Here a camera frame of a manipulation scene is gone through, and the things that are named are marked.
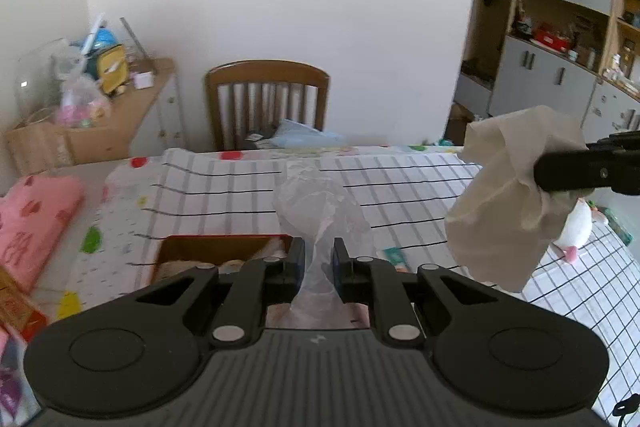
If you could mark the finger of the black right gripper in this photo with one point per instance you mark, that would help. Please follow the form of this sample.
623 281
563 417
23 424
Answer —
584 170

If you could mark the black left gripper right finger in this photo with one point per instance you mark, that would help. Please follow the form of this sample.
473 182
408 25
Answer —
376 284

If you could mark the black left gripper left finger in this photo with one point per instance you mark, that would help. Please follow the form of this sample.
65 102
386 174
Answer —
259 284

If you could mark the white plush bunny toy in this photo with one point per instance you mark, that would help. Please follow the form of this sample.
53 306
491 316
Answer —
577 230

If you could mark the clear plastic bag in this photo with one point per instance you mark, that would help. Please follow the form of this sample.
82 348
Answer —
310 204

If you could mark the white tissue cloth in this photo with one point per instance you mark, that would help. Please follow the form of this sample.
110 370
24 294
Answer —
502 224

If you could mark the white black grid tablecloth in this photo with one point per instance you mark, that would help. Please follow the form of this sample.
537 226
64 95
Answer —
600 290

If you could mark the red box on cabinet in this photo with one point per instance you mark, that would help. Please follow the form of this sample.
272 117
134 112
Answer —
551 40

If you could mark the blue cushion on chair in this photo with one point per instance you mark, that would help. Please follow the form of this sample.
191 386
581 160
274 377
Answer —
293 134

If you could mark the polka dot tablecloth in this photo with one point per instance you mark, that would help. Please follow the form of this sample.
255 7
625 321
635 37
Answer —
115 226

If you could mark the wooden dining chair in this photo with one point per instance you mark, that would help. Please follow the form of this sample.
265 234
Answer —
253 96

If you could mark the small white box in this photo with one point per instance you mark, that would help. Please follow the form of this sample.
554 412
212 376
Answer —
143 80

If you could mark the pink folded cloth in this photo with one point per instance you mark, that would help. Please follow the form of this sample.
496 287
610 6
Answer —
34 215

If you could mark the clear bag with pink items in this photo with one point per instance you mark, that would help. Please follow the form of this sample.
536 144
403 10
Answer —
82 104

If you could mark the wooden sideboard cabinet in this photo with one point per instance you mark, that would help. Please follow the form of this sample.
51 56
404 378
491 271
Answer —
142 122

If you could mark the cardboard box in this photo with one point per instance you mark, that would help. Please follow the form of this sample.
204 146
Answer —
38 148

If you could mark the yellow alarm clock toy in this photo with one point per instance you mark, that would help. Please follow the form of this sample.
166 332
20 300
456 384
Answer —
112 69

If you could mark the clear glass jar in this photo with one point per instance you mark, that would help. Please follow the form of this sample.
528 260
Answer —
40 73

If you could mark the grey wooden wall cabinet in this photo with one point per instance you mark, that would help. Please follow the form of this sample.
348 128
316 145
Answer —
503 70

